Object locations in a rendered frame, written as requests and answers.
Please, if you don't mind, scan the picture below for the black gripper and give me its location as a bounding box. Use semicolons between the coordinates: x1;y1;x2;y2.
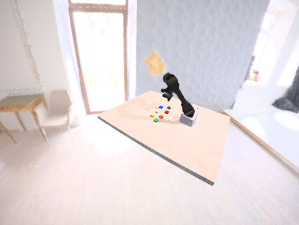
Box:
162;86;176;102

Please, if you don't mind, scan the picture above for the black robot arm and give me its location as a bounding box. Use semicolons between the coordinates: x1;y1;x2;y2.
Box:
161;72;195;118

